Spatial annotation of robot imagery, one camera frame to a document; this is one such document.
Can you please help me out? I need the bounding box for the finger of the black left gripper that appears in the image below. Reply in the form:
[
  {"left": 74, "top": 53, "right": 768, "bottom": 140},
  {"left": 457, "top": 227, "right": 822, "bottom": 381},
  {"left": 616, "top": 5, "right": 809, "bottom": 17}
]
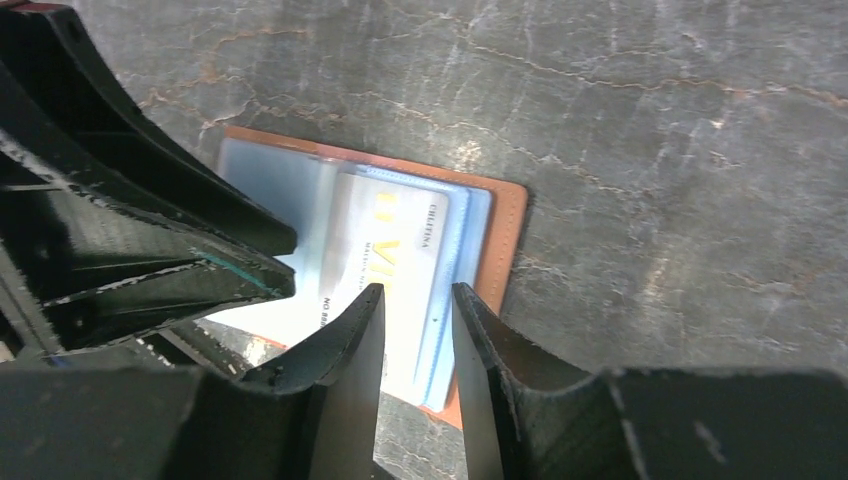
[
  {"left": 1, "top": 3, "right": 297, "bottom": 255},
  {"left": 1, "top": 135, "right": 295, "bottom": 352}
]

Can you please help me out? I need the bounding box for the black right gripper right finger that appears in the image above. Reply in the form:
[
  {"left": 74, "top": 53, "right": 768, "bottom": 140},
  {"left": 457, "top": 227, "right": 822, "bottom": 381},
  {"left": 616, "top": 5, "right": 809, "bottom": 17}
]
[{"left": 452, "top": 283, "right": 847, "bottom": 479}]

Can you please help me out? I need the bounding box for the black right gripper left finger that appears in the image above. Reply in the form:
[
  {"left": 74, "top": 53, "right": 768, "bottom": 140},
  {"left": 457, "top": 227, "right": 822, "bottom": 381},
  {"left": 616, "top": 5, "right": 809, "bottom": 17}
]
[{"left": 1, "top": 284, "right": 385, "bottom": 479}]

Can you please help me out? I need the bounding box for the orange leather card holder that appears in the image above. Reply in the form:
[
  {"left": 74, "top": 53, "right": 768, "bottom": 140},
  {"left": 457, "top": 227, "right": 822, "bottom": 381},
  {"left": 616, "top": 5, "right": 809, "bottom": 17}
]
[{"left": 211, "top": 127, "right": 528, "bottom": 427}]

